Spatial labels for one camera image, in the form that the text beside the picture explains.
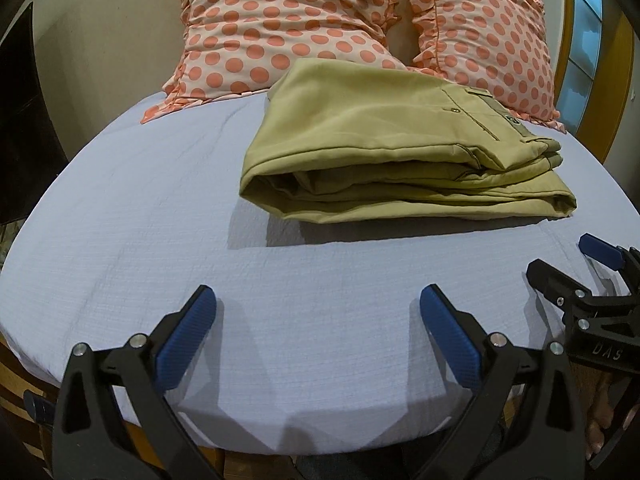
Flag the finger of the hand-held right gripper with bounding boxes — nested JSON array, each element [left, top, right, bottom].
[[526, 258, 601, 322], [578, 234, 640, 296]]

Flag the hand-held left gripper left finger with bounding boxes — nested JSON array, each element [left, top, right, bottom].
[[52, 285, 223, 480]]

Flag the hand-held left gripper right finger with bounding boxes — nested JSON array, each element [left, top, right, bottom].
[[415, 284, 586, 480]]

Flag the khaki pants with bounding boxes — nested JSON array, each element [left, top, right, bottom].
[[239, 58, 578, 224]]

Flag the person's bare foot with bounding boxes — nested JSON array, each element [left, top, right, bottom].
[[570, 364, 617, 463]]

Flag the light blue bed sheet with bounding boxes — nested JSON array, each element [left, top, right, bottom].
[[0, 91, 632, 456]]

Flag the orange polka dot pillow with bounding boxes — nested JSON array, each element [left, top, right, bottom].
[[394, 0, 567, 134], [140, 0, 417, 126]]

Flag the dark flat screen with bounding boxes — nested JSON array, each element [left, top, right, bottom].
[[0, 2, 67, 226]]

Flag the window with yellow frame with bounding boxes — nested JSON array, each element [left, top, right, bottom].
[[559, 0, 636, 166]]

